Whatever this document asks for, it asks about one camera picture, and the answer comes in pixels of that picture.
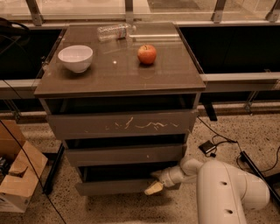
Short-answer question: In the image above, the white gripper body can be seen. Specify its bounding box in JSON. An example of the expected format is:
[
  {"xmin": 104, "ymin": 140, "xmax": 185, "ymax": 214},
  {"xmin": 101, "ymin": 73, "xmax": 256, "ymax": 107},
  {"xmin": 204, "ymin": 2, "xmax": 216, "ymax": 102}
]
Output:
[{"xmin": 158, "ymin": 168, "xmax": 175, "ymax": 187}]

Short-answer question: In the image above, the grey bottom drawer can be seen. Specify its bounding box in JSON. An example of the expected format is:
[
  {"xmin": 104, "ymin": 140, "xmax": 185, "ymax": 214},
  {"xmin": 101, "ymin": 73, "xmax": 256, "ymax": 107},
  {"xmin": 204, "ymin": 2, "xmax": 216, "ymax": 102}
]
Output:
[{"xmin": 75, "ymin": 161, "xmax": 178, "ymax": 196}]

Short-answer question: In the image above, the grey drawer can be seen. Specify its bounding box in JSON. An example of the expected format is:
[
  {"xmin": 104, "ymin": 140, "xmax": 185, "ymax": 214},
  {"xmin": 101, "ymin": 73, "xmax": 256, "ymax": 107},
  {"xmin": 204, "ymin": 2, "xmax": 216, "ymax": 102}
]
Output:
[
  {"xmin": 47, "ymin": 109, "xmax": 197, "ymax": 140},
  {"xmin": 66, "ymin": 144, "xmax": 186, "ymax": 167},
  {"xmin": 75, "ymin": 161, "xmax": 178, "ymax": 196}
]

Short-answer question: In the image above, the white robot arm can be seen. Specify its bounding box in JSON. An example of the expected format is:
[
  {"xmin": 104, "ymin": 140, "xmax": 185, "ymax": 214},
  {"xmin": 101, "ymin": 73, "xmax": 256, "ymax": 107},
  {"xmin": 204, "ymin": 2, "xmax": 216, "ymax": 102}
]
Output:
[{"xmin": 144, "ymin": 157, "xmax": 270, "ymax": 224}]

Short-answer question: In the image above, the grey middle drawer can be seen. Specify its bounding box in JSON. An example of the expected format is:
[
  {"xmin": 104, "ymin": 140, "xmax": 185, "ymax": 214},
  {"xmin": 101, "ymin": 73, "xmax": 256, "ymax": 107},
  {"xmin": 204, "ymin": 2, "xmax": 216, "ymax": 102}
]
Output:
[{"xmin": 66, "ymin": 144, "xmax": 186, "ymax": 167}]

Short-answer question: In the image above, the grey top drawer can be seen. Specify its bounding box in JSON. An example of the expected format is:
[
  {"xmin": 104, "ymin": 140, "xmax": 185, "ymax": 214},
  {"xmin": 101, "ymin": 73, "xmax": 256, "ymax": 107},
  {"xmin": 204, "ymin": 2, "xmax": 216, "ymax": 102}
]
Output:
[{"xmin": 47, "ymin": 109, "xmax": 197, "ymax": 140}]

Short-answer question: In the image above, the grey drawer cabinet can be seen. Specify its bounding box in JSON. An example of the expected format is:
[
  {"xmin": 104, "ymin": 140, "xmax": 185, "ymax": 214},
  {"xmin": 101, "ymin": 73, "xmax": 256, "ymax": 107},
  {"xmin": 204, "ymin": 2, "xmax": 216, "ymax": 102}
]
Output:
[{"xmin": 33, "ymin": 22, "xmax": 207, "ymax": 187}]

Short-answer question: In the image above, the black power adapter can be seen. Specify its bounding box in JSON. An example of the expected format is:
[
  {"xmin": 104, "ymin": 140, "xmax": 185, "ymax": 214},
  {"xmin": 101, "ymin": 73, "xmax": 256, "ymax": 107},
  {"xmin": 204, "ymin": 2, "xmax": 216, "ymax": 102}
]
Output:
[{"xmin": 199, "ymin": 141, "xmax": 216, "ymax": 154}]

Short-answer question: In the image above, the black floor bar right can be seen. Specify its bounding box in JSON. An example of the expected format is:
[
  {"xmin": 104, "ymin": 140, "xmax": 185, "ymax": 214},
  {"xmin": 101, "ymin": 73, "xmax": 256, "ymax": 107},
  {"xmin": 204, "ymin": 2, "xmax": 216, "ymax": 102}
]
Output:
[{"xmin": 240, "ymin": 150, "xmax": 280, "ymax": 207}]

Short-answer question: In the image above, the black floor bar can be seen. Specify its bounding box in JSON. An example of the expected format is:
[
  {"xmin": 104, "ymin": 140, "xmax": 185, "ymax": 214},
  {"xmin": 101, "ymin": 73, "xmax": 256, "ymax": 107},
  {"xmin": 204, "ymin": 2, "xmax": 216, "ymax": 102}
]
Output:
[
  {"xmin": 43, "ymin": 144, "xmax": 65, "ymax": 195},
  {"xmin": 240, "ymin": 150, "xmax": 280, "ymax": 207}
]

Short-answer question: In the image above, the black floor bar left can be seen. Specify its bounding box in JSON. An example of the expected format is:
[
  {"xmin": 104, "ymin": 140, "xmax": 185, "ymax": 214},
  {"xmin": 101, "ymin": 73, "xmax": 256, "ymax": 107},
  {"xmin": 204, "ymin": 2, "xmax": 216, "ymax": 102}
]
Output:
[{"xmin": 43, "ymin": 144, "xmax": 65, "ymax": 195}]

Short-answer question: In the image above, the red apple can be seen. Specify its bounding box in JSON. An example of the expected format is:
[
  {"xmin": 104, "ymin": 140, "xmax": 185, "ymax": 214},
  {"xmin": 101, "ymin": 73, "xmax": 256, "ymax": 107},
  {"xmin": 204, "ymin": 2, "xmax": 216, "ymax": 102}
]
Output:
[{"xmin": 137, "ymin": 45, "xmax": 157, "ymax": 65}]

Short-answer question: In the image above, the brown cardboard box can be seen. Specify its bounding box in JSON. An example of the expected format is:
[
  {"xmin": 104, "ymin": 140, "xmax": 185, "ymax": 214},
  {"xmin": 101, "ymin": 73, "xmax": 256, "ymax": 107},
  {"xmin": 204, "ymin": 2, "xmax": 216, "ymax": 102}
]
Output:
[{"xmin": 0, "ymin": 120, "xmax": 47, "ymax": 213}]

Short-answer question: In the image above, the white ceramic bowl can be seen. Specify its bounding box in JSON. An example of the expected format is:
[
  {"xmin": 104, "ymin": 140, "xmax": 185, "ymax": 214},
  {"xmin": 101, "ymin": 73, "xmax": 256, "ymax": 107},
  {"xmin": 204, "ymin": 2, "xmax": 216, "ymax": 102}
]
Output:
[{"xmin": 58, "ymin": 45, "xmax": 93, "ymax": 74}]

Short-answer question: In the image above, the clear plastic water bottle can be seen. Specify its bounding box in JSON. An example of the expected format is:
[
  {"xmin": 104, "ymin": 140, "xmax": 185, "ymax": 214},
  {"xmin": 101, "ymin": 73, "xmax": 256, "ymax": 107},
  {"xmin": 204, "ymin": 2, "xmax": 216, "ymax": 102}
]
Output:
[{"xmin": 97, "ymin": 24, "xmax": 137, "ymax": 42}]

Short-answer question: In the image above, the metal window railing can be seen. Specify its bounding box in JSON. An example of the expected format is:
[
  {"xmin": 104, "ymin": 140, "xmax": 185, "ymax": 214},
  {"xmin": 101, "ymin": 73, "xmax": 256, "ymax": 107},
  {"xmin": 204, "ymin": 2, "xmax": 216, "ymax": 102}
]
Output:
[{"xmin": 0, "ymin": 0, "xmax": 280, "ymax": 101}]

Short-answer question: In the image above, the black bag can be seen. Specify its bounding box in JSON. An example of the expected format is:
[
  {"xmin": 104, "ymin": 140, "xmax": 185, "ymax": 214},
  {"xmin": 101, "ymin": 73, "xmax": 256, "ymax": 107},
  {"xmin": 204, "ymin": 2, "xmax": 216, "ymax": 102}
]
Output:
[{"xmin": 0, "ymin": 17, "xmax": 31, "ymax": 48}]

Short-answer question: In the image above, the black floor cable right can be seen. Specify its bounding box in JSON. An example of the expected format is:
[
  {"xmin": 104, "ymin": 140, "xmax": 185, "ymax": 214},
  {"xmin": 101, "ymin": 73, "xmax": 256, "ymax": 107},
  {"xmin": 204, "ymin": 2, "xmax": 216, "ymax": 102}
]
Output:
[{"xmin": 197, "ymin": 115, "xmax": 280, "ymax": 173}]

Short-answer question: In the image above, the black floor cable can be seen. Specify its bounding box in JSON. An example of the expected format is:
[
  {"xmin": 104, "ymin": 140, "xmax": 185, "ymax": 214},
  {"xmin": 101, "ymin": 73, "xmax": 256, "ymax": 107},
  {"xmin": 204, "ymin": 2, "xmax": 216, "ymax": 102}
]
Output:
[
  {"xmin": 197, "ymin": 115, "xmax": 280, "ymax": 173},
  {"xmin": 0, "ymin": 120, "xmax": 68, "ymax": 224}
]

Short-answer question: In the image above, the black floor cable left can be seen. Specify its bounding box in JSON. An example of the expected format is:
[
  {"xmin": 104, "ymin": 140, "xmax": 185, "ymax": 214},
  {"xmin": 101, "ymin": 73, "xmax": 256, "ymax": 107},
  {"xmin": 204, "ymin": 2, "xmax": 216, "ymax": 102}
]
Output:
[{"xmin": 0, "ymin": 120, "xmax": 68, "ymax": 224}]

